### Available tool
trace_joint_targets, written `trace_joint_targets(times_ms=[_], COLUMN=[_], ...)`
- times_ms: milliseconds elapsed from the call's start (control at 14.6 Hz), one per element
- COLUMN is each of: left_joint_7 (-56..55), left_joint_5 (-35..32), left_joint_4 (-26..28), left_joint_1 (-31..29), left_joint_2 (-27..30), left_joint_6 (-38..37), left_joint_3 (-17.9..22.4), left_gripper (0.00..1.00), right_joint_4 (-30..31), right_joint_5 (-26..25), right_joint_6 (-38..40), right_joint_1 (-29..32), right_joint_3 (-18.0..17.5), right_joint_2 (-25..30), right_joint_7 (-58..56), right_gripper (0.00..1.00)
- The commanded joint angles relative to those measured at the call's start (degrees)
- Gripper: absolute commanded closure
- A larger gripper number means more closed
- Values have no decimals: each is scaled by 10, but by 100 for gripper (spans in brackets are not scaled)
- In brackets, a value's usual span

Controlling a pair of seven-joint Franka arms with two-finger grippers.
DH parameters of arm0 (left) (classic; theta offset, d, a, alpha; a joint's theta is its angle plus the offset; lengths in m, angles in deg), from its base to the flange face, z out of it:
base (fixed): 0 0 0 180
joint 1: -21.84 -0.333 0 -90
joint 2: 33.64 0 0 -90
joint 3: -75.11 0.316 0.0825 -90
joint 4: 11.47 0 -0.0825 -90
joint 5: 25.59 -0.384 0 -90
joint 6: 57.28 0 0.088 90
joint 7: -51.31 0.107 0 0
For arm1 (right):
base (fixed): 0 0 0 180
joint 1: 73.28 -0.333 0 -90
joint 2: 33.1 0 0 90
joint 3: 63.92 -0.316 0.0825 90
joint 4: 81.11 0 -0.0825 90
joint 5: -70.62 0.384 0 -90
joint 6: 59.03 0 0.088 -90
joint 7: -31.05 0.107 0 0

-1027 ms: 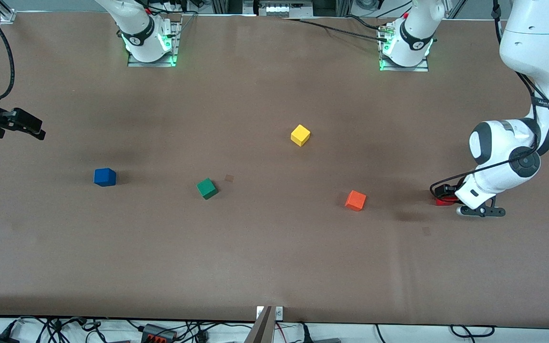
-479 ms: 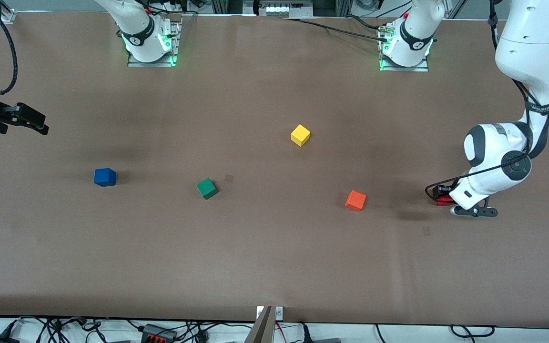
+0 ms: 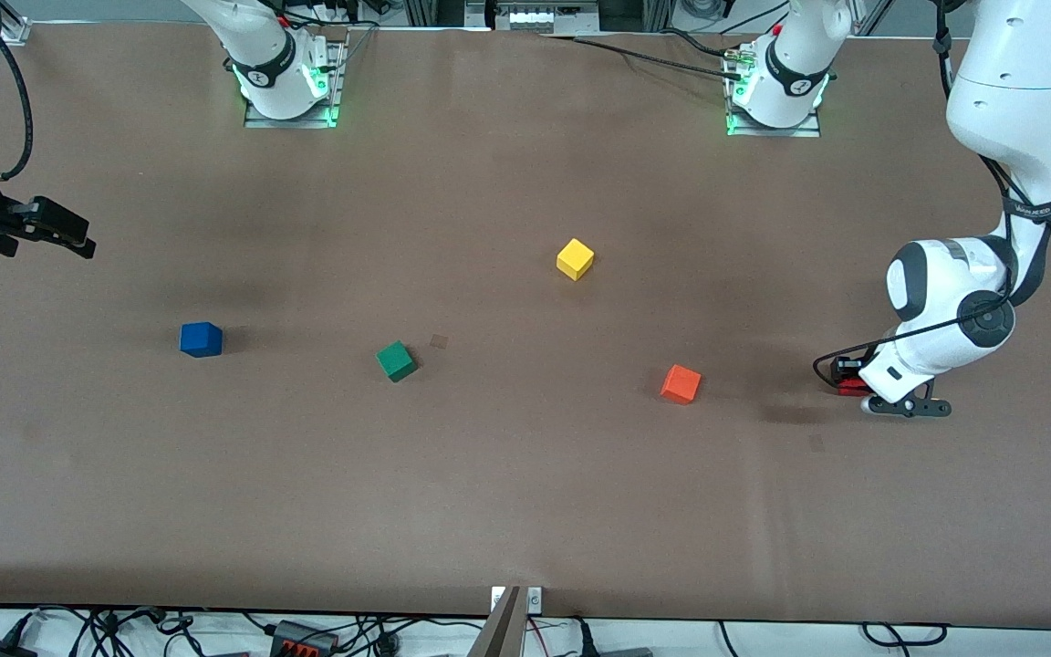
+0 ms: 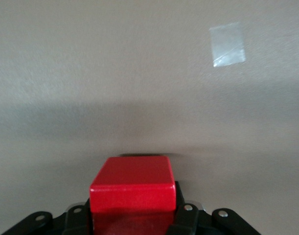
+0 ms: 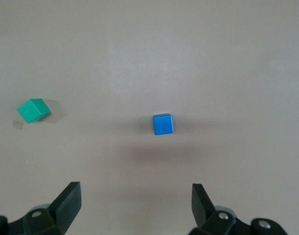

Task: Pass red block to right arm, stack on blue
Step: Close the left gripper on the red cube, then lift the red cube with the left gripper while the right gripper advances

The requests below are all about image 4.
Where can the red wooden block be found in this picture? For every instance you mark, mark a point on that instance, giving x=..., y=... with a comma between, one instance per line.
x=132, y=186

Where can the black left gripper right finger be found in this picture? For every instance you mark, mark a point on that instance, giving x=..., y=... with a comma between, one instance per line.
x=188, y=220

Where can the small clear tape square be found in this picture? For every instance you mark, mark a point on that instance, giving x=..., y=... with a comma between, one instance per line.
x=227, y=44

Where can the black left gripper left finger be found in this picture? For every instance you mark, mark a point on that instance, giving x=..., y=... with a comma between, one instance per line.
x=73, y=220

